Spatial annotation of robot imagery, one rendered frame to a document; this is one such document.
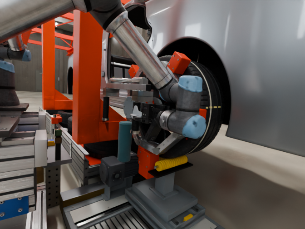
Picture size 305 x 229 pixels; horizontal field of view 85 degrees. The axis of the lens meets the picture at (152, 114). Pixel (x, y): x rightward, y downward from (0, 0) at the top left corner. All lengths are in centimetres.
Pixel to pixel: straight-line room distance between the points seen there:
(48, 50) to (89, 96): 201
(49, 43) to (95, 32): 194
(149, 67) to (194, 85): 18
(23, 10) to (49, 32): 282
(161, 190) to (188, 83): 94
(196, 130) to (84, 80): 96
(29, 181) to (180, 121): 51
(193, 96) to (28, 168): 55
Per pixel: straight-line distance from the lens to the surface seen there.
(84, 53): 132
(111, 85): 105
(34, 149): 65
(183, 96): 52
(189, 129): 51
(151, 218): 127
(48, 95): 321
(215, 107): 97
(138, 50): 60
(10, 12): 48
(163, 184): 127
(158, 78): 61
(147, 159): 108
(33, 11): 48
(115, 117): 144
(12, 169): 67
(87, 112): 132
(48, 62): 322
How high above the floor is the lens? 95
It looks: 8 degrees down
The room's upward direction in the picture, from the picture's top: 5 degrees clockwise
